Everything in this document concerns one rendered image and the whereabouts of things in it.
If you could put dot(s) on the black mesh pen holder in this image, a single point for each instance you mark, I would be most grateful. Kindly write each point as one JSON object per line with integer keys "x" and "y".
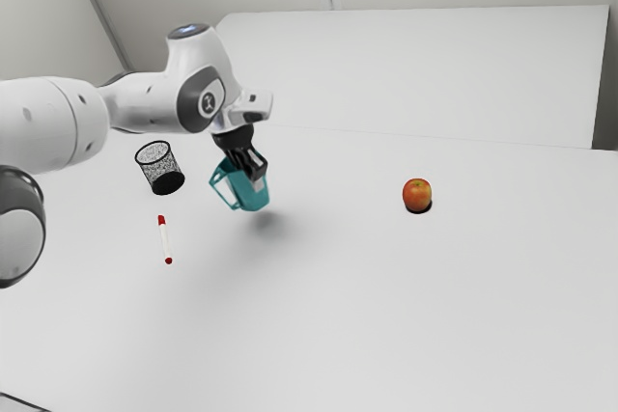
{"x": 159, "y": 167}

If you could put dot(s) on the teal faceted mug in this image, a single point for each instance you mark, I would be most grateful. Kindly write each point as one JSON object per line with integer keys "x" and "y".
{"x": 244, "y": 192}

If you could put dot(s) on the white pen with red cap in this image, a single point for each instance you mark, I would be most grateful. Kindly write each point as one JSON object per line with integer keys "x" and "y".
{"x": 165, "y": 239}

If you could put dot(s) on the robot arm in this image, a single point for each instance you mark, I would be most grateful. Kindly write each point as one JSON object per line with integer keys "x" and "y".
{"x": 145, "y": 98}

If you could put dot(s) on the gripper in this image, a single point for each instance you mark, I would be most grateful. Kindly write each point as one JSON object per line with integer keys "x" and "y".
{"x": 233, "y": 139}

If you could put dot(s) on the red apple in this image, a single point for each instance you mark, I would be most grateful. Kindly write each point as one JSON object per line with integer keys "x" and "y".
{"x": 417, "y": 194}

